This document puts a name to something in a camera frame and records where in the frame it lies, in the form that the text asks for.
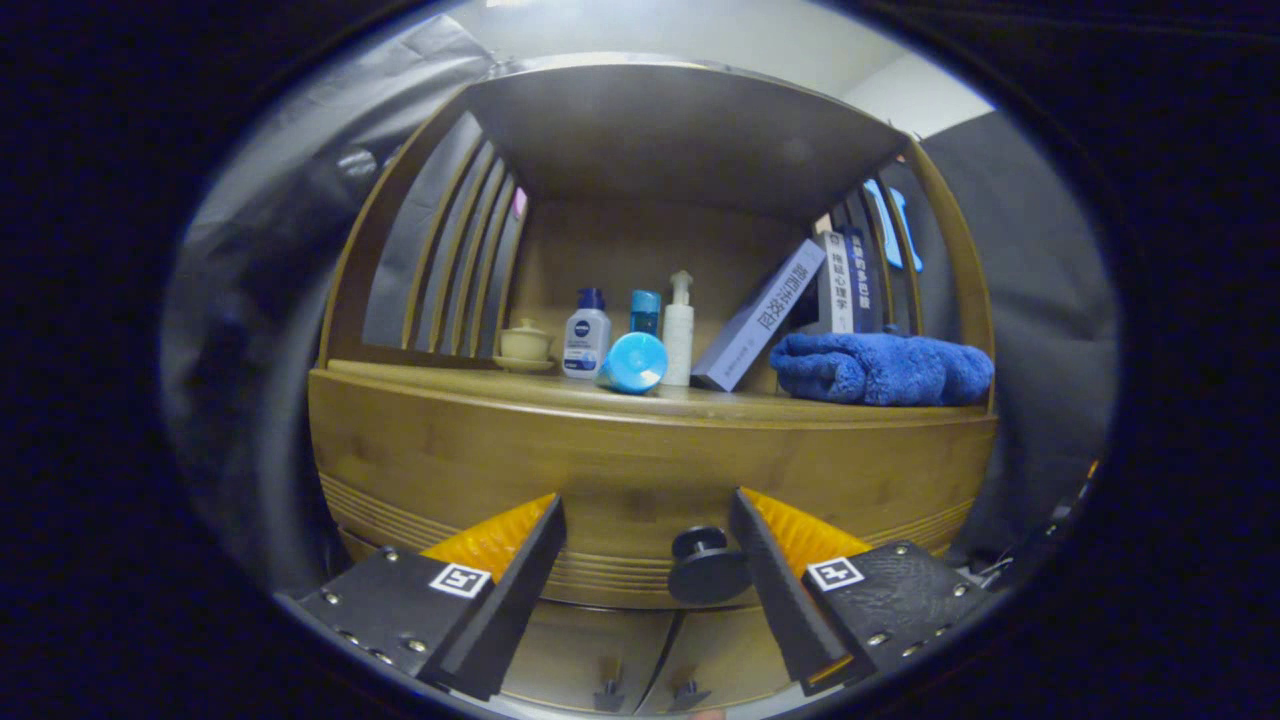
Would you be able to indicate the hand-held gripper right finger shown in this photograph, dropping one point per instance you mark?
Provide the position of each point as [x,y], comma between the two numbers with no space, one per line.
[775,590]

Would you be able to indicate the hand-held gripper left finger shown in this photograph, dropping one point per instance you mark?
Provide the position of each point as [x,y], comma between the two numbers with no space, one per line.
[512,600]

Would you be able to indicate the blue squeeze tube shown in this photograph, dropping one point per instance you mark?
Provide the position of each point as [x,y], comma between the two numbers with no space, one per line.
[635,362]

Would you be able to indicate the wooden cabinet door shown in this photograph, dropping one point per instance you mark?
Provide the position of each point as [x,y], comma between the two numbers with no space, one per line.
[730,660]
[570,650]

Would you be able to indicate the wooden countertop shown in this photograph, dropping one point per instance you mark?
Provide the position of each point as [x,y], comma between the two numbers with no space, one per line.
[450,377]

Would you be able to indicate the wooden cabinet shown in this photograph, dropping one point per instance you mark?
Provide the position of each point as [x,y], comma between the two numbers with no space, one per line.
[650,250]

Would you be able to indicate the blue folded towel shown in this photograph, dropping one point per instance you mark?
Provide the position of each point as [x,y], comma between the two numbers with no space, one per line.
[880,370]

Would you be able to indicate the beige lidded teacup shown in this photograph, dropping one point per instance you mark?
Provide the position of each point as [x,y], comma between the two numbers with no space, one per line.
[524,345]

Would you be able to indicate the white bottle with blue cap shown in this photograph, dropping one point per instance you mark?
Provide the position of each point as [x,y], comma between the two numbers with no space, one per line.
[586,340]

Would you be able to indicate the lavender leaning book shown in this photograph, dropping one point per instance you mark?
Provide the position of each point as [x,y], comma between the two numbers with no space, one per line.
[755,320]

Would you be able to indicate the white pump bottle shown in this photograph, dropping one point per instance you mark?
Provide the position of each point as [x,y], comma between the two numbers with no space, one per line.
[678,335]

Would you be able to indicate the white spine book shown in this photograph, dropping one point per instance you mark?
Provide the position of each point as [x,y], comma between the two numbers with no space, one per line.
[835,290]

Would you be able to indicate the teal clear bottle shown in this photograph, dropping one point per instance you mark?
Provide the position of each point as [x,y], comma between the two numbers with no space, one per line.
[645,312]

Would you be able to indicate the dark blue spine book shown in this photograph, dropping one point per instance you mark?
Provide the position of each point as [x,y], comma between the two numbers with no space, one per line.
[862,285]

